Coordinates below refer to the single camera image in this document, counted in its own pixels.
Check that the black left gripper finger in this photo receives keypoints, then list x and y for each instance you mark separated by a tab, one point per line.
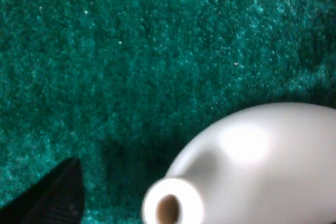
58	197

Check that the white ceramic teapot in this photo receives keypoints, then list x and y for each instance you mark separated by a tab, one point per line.
272	163

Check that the green velvet table cloth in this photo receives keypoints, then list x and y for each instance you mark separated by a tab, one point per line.
125	84

